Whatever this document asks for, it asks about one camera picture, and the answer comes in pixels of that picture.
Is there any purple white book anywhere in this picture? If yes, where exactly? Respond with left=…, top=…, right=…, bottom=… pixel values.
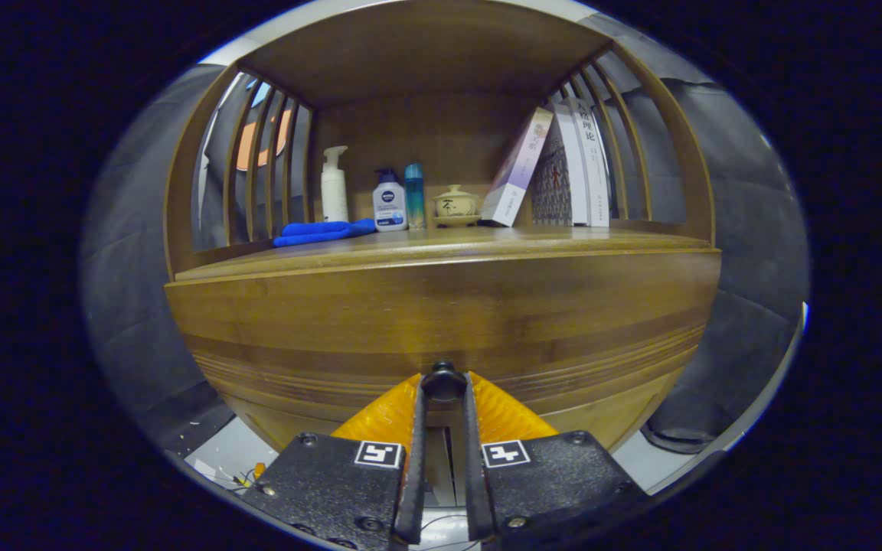
left=479, top=107, right=554, bottom=228

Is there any wooden drawer with black knob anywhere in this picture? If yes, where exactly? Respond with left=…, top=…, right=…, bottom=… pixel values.
left=188, top=306, right=710, bottom=454

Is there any beige lidded teacup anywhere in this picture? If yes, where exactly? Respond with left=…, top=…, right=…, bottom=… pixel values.
left=432, top=184, right=482, bottom=229

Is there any patterned cover book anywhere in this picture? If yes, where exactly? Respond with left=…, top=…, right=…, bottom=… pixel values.
left=531, top=103, right=590, bottom=227

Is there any white lettered book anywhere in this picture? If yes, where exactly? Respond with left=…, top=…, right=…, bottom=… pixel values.
left=567, top=96, right=611, bottom=228

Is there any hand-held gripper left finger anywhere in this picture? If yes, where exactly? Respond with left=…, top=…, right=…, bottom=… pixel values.
left=242, top=373, right=430, bottom=550

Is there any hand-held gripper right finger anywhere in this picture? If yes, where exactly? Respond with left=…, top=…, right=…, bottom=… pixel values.
left=460, top=371, right=650, bottom=550

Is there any teal slim bottle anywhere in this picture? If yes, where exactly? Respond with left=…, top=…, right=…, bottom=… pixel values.
left=404, top=162, right=426, bottom=230

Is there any white pump bottle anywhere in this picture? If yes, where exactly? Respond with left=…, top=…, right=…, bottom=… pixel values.
left=321, top=145, right=350, bottom=224

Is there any white lotion bottle blue cap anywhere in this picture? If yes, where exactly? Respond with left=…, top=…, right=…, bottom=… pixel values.
left=372, top=168, right=409, bottom=233

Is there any blue folded cloth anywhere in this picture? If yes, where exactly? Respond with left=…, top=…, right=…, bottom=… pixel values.
left=273, top=218, right=377, bottom=248

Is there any wooden countertop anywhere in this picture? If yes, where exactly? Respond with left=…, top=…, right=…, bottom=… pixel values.
left=164, top=223, right=721, bottom=345

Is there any wooden cabinet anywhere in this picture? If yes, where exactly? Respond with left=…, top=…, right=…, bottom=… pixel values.
left=164, top=0, right=721, bottom=460

